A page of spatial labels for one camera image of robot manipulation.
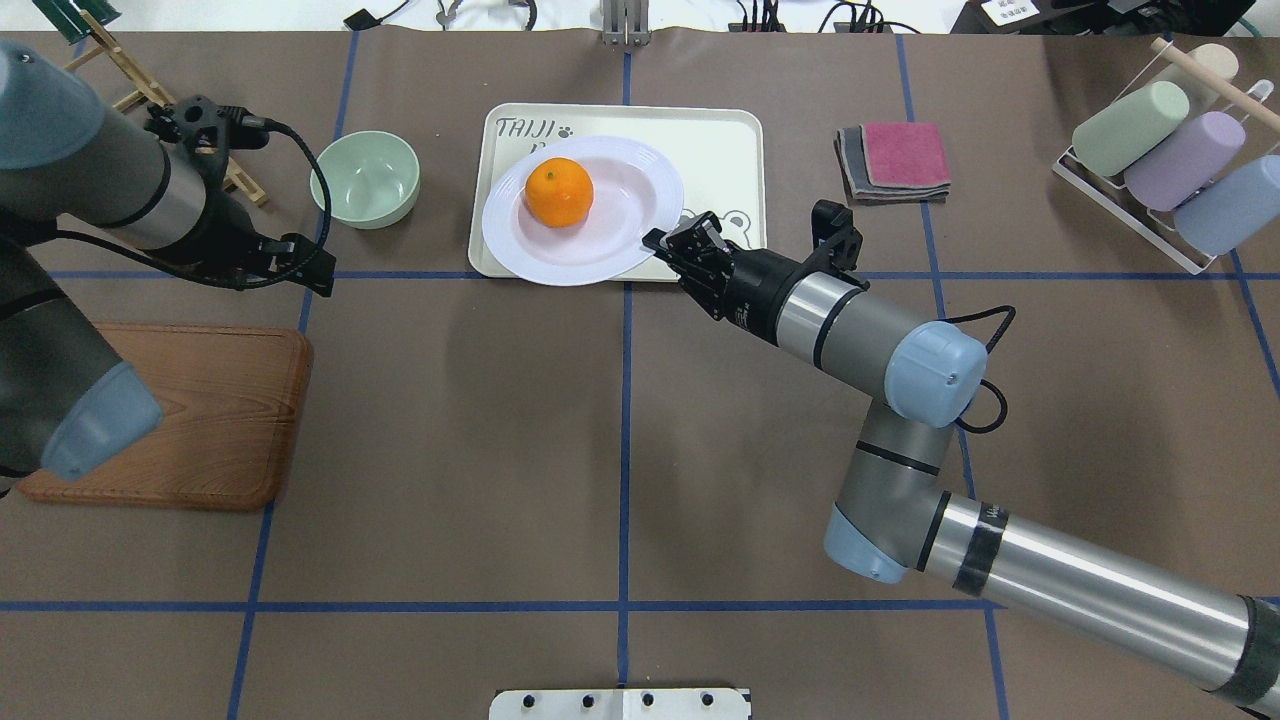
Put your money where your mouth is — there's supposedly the wooden cutting board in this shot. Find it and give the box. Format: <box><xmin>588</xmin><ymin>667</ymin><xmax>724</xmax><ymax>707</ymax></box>
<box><xmin>17</xmin><ymin>322</ymin><xmax>314</xmax><ymax>511</ymax></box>

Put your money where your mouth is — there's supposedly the mint green bowl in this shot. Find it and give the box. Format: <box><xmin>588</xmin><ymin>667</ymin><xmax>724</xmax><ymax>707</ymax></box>
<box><xmin>317</xmin><ymin>129</ymin><xmax>421</xmax><ymax>231</ymax></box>

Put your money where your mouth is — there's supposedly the green tumbler cup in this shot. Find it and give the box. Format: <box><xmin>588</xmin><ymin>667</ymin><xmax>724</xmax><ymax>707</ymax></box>
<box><xmin>1071</xmin><ymin>81</ymin><xmax>1190</xmax><ymax>177</ymax></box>

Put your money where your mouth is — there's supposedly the grey cloth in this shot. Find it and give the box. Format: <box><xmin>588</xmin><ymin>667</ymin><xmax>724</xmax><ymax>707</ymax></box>
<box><xmin>835</xmin><ymin>124</ymin><xmax>952</xmax><ymax>204</ymax></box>

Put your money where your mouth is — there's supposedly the cream bear print tray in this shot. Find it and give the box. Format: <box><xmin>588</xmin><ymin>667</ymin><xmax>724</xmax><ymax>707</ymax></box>
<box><xmin>468</xmin><ymin>102</ymin><xmax>767</xmax><ymax>282</ymax></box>

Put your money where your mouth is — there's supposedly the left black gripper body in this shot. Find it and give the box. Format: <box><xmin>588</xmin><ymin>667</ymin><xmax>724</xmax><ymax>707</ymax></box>
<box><xmin>244</xmin><ymin>233</ymin><xmax>337</xmax><ymax>299</ymax></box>

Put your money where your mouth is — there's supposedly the purple tumbler cup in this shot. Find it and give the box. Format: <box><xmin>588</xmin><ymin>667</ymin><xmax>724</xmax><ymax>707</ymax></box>
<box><xmin>1123</xmin><ymin>111</ymin><xmax>1245</xmax><ymax>211</ymax></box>

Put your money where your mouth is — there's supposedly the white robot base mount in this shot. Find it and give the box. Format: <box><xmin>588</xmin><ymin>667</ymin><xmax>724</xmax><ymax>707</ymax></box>
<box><xmin>488</xmin><ymin>687</ymin><xmax>754</xmax><ymax>719</ymax></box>

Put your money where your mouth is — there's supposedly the white round plate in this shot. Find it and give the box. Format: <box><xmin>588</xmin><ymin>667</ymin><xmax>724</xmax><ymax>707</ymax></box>
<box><xmin>480</xmin><ymin>136</ymin><xmax>685</xmax><ymax>287</ymax></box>

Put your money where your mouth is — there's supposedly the dark green cup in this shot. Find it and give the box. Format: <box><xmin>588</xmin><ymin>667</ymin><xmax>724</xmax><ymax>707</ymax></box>
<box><xmin>32</xmin><ymin>0</ymin><xmax>122</xmax><ymax>45</ymax></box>

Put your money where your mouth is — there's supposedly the blue tumbler cup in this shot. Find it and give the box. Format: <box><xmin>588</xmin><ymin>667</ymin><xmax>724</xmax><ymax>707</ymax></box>
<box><xmin>1174</xmin><ymin>154</ymin><xmax>1279</xmax><ymax>256</ymax></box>

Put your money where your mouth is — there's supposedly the pink cloth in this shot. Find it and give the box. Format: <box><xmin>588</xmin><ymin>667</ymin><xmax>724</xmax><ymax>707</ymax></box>
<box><xmin>861</xmin><ymin>122</ymin><xmax>951</xmax><ymax>190</ymax></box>

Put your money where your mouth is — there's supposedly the orange fruit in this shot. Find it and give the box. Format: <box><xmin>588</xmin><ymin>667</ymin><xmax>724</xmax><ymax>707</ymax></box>
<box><xmin>524</xmin><ymin>158</ymin><xmax>595</xmax><ymax>228</ymax></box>

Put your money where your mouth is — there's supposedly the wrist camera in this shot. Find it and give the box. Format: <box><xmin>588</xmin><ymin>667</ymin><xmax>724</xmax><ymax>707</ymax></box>
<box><xmin>804</xmin><ymin>199</ymin><xmax>864</xmax><ymax>284</ymax></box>
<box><xmin>143</xmin><ymin>95</ymin><xmax>270</xmax><ymax>151</ymax></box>

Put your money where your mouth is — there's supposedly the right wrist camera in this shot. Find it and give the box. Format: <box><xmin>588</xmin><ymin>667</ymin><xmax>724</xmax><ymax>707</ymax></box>
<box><xmin>804</xmin><ymin>199</ymin><xmax>864</xmax><ymax>284</ymax></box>

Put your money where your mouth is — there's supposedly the wooden dish rack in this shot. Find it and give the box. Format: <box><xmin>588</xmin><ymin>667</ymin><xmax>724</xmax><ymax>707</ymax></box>
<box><xmin>61</xmin><ymin>10</ymin><xmax>269</xmax><ymax>208</ymax></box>

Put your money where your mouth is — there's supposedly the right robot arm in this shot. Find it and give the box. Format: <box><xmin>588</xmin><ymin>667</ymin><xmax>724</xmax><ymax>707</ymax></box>
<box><xmin>620</xmin><ymin>237</ymin><xmax>1277</xmax><ymax>719</ymax></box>

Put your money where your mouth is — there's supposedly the white wire cup rack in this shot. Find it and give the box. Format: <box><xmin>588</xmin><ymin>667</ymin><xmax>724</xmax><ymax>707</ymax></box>
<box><xmin>1052</xmin><ymin>36</ymin><xmax>1279</xmax><ymax>274</ymax></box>

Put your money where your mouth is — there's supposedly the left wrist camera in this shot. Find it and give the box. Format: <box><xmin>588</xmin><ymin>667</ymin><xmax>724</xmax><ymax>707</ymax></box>
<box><xmin>143</xmin><ymin>95</ymin><xmax>270</xmax><ymax>151</ymax></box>

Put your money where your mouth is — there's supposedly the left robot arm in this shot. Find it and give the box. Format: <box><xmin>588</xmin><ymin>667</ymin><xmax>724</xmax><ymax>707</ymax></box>
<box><xmin>1</xmin><ymin>38</ymin><xmax>337</xmax><ymax>493</ymax></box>

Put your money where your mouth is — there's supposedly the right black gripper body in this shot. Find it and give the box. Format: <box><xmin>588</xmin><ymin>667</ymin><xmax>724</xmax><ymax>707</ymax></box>
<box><xmin>680</xmin><ymin>237</ymin><xmax>800</xmax><ymax>325</ymax></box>

